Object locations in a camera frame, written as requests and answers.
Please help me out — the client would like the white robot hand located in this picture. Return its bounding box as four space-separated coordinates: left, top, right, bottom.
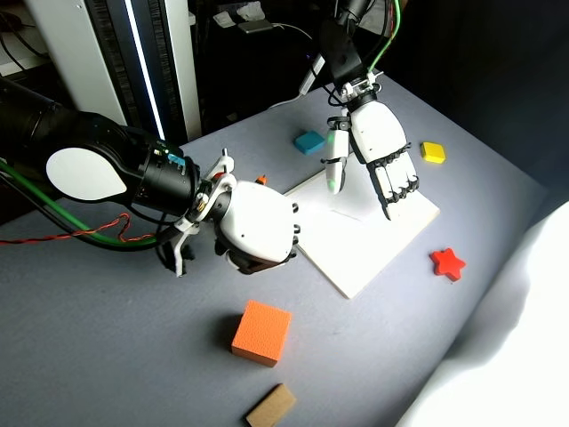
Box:
215 180 300 277
322 101 420 222

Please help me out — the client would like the white paper pad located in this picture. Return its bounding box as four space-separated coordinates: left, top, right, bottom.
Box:
284 150 441 300

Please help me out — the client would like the yellow square block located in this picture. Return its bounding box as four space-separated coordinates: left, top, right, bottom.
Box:
420 141 447 165

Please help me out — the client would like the blue square block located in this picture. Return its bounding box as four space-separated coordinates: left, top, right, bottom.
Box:
293 131 326 156

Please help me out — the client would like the white usb adapter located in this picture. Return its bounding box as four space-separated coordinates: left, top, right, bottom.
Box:
298 54 325 96

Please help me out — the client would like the orange foam cube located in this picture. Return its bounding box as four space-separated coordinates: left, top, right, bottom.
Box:
230 300 293 368

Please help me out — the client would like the red star block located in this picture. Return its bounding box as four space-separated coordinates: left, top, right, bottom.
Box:
429 247 467 282

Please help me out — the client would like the grey flat device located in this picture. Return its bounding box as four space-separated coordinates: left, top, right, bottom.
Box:
237 20 275 35

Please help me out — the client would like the brown flat wooden block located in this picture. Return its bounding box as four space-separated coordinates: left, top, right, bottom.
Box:
244 383 298 427

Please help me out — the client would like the grey table cloth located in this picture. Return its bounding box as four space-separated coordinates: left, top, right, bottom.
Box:
0 70 550 427

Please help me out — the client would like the white cabinet with light strip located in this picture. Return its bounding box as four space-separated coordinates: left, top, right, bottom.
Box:
24 0 201 141

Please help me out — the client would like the white backdrop sheet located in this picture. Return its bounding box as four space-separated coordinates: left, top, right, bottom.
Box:
395 208 569 427

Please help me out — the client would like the green cable on arm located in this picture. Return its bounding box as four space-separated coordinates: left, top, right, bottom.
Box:
366 0 404 76
0 159 160 253

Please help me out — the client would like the white cable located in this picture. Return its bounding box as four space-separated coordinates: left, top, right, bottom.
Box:
269 91 308 110

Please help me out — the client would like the red black twisted cable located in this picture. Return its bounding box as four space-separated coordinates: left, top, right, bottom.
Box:
0 213 155 246

